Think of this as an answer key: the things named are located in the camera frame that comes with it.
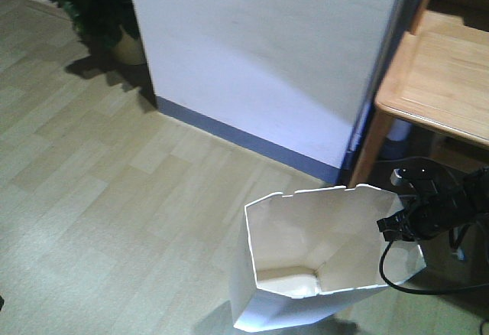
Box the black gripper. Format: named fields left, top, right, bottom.
left=376, top=194, right=474, bottom=242

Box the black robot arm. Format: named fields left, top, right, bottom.
left=377, top=167, right=488, bottom=242

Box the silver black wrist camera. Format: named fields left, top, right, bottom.
left=390, top=167, right=440, bottom=199

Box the white plastic trash bin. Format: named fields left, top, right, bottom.
left=230, top=184, right=426, bottom=333

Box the wooden desk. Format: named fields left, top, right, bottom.
left=348, top=0, right=488, bottom=186

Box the green potted plant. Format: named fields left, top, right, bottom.
left=49, top=0, right=146, bottom=65

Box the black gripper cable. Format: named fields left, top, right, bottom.
left=379, top=223, right=489, bottom=296

